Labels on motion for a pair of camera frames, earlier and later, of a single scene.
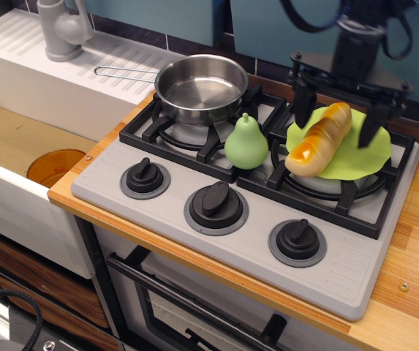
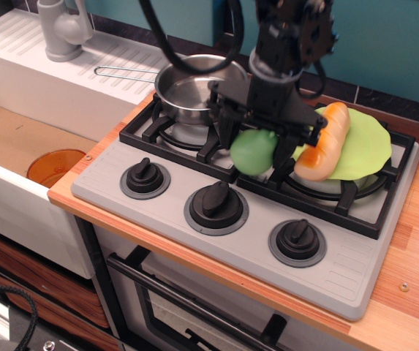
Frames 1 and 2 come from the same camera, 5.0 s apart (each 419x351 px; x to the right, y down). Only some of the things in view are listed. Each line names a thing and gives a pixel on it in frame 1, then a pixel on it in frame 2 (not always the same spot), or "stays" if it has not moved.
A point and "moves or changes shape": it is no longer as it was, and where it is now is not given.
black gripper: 379,82 -> 270,93
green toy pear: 246,147 moves or changes shape
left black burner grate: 200,145 stays
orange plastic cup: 49,167 stays
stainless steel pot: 194,89 stays
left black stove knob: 145,180 stays
